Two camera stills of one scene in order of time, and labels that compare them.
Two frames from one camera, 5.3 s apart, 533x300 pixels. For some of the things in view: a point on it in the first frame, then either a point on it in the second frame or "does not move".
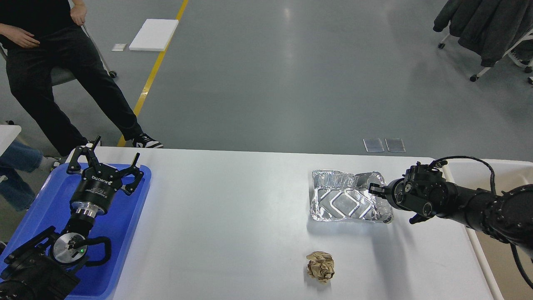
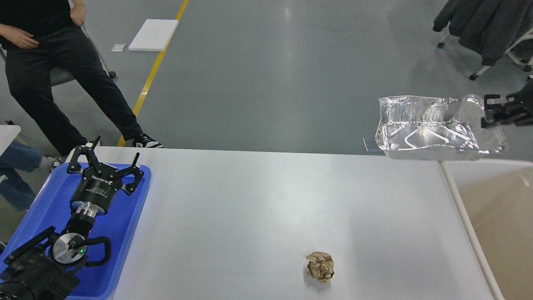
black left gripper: [93, 196] does not move
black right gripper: [422, 190] to [520, 105]
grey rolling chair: [62, 75] does not move
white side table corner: [8, 133] does not move
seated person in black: [38, 35] does not move
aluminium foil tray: [337, 195] to [417, 128]
